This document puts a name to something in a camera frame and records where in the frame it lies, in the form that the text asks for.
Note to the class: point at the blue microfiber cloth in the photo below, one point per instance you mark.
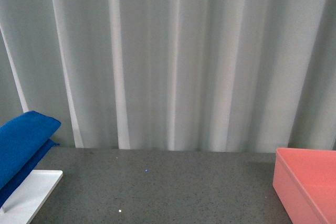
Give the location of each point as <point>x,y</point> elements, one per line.
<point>25,140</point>

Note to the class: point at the white curtain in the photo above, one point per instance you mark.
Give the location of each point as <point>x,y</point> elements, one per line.
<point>210,75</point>

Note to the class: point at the pink plastic bin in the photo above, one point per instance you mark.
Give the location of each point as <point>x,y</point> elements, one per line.
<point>304,181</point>

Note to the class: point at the white towel rack stand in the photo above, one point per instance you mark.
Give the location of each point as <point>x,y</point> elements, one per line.
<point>27,199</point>

